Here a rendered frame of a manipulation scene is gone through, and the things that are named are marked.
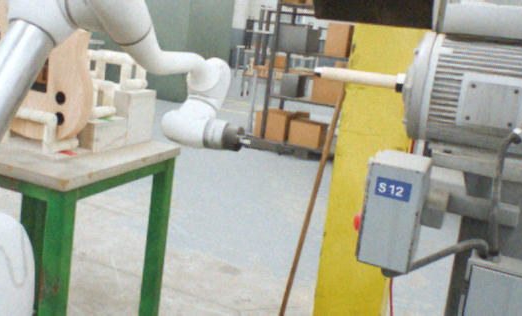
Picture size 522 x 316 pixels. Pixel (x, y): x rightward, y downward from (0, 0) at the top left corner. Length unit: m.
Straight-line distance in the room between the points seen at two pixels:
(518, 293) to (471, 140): 0.32
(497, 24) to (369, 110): 1.07
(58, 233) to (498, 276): 0.98
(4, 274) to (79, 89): 0.68
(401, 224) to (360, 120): 1.26
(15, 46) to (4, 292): 0.51
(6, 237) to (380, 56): 1.69
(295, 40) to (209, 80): 4.81
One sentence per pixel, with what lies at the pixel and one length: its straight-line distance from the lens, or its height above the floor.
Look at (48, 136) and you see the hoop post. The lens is 1.60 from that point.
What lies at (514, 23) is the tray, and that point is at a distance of 1.35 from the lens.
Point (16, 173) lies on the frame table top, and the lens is 1.52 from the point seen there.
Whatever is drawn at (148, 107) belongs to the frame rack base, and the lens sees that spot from 1.87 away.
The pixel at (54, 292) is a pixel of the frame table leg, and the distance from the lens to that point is 1.54.
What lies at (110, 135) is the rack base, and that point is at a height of 0.98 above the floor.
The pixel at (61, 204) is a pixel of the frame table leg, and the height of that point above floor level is 0.86.
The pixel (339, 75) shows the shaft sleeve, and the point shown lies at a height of 1.25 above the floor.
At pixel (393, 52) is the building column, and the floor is 1.31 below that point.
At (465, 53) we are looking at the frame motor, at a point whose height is 1.34.
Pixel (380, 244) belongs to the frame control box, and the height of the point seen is 0.97.
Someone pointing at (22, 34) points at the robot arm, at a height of 1.27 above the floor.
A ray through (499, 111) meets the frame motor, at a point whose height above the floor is 1.23.
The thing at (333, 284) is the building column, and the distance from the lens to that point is 2.54.
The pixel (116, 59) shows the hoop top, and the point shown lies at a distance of 1.83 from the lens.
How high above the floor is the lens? 1.33
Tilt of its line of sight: 9 degrees down
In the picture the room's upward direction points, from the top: 7 degrees clockwise
